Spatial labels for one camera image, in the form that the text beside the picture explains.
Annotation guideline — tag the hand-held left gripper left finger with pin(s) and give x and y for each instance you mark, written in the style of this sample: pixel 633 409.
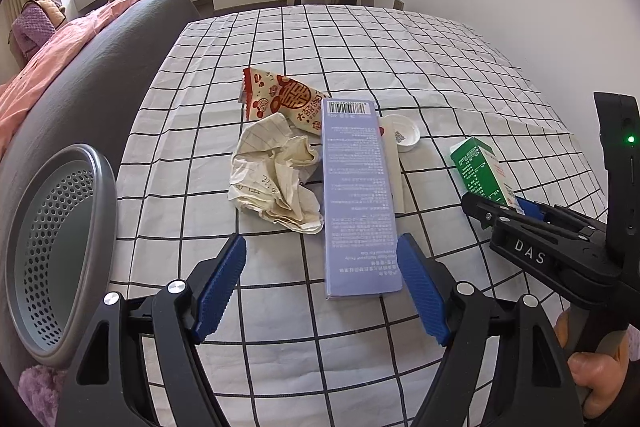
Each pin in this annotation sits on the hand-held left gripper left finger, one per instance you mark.
pixel 220 292

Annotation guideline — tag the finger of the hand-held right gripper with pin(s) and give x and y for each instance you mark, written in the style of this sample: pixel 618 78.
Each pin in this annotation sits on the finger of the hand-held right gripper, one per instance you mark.
pixel 529 208
pixel 480 207

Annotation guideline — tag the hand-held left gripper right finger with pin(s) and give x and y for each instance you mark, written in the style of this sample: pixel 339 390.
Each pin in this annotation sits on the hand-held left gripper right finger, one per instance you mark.
pixel 422 292

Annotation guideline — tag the green and white medicine box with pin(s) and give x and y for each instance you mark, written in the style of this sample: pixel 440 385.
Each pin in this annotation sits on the green and white medicine box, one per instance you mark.
pixel 475 167

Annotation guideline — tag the purple cardboard box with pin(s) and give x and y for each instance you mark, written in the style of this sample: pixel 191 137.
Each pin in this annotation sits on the purple cardboard box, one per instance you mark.
pixel 355 207

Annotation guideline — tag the white round lid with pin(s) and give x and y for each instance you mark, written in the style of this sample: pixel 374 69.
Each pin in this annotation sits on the white round lid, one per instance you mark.
pixel 400 132

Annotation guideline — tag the lined paper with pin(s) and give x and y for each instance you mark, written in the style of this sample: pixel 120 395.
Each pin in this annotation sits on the lined paper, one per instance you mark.
pixel 270 167

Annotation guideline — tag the grey perforated wastebasket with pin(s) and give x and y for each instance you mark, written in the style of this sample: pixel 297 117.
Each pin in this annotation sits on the grey perforated wastebasket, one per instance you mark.
pixel 55 247

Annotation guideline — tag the red patterned snack wrapper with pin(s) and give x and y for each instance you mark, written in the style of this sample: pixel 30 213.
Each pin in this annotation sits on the red patterned snack wrapper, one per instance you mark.
pixel 272 99

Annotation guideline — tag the person's right hand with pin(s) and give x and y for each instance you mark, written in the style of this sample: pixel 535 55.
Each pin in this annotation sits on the person's right hand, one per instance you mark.
pixel 600 372

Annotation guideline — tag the white black checked tablecloth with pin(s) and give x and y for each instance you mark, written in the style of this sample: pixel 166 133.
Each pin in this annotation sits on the white black checked tablecloth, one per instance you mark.
pixel 350 37

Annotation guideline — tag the bed with grey sheet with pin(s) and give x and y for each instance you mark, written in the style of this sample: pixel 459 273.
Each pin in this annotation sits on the bed with grey sheet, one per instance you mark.
pixel 100 57

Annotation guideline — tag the pink duvet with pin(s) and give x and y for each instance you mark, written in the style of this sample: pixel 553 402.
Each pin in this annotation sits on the pink duvet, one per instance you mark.
pixel 60 42

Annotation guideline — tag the purple backpack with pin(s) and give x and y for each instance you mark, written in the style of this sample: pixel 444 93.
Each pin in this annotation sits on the purple backpack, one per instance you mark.
pixel 32 27

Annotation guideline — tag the tan plush cushion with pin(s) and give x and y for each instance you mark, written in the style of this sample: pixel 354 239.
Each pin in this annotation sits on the tan plush cushion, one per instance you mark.
pixel 50 4

